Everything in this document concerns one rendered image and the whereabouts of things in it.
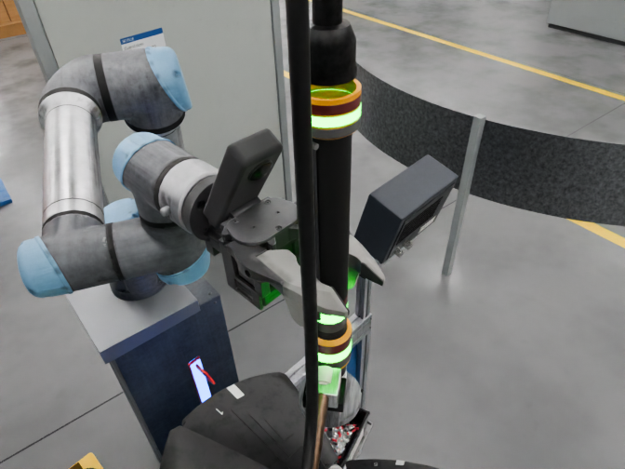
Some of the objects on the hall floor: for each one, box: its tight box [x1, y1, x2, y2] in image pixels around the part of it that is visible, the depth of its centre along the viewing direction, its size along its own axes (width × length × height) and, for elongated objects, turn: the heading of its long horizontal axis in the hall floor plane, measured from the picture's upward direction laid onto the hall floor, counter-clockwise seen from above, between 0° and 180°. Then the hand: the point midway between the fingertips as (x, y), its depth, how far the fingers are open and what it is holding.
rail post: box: [355, 331, 371, 456], centre depth 171 cm, size 4×4×78 cm
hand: (353, 283), depth 39 cm, fingers closed on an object, 4 cm apart
